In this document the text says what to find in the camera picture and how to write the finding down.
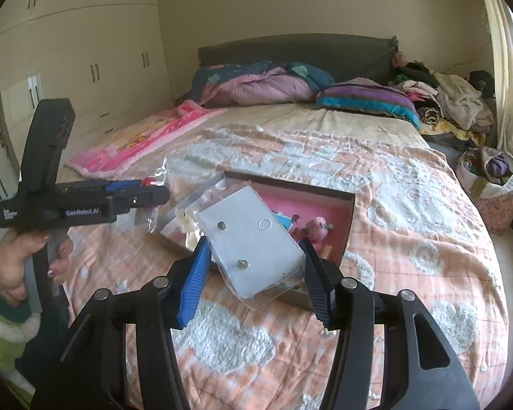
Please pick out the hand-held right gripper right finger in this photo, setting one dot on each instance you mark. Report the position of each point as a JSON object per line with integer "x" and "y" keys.
{"x": 316, "y": 284}

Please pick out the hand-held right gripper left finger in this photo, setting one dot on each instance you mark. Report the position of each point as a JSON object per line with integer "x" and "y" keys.
{"x": 194, "y": 282}

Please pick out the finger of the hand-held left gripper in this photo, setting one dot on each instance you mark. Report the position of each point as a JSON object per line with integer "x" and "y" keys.
{"x": 147, "y": 198}
{"x": 126, "y": 185}

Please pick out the red bead earrings packet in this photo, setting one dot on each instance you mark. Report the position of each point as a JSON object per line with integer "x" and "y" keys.
{"x": 154, "y": 218}

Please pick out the white card earrings packet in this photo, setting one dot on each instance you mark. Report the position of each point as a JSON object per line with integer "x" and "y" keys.
{"x": 248, "y": 247}

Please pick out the brown jewelry box pink lining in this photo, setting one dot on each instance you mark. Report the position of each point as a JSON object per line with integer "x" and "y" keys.
{"x": 316, "y": 203}

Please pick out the person's left forearm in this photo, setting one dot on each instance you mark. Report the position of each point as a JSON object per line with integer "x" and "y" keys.
{"x": 4, "y": 329}

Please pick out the person's left hand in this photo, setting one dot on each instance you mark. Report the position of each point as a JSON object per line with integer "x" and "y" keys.
{"x": 17, "y": 260}

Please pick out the pink printed blanket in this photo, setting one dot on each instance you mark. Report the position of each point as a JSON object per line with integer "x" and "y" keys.
{"x": 132, "y": 145}

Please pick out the white door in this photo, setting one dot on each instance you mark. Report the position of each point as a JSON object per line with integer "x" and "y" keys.
{"x": 0, "y": 158}

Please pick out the pink pom-pom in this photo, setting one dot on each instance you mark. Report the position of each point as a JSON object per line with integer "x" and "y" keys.
{"x": 318, "y": 228}

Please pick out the cream wardrobe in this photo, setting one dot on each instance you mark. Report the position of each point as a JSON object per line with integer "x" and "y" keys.
{"x": 89, "y": 51}

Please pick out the pink purple folded blanket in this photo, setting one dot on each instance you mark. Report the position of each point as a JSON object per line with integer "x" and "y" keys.
{"x": 213, "y": 79}

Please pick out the pink ruffled pillow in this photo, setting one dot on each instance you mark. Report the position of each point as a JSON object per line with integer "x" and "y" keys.
{"x": 269, "y": 89}

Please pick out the purple teal striped pillow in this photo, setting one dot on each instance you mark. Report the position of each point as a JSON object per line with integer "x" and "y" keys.
{"x": 367, "y": 100}

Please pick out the floral bag of clothes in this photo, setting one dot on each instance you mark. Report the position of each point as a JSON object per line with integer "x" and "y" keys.
{"x": 496, "y": 196}

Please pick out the dark grey headboard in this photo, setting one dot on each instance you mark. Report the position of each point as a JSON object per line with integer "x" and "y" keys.
{"x": 290, "y": 51}

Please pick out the pile of clothes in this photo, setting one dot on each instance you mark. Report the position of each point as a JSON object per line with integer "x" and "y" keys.
{"x": 449, "y": 98}

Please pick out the cream curtain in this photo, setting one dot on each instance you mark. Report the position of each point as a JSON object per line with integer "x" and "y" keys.
{"x": 502, "y": 72}

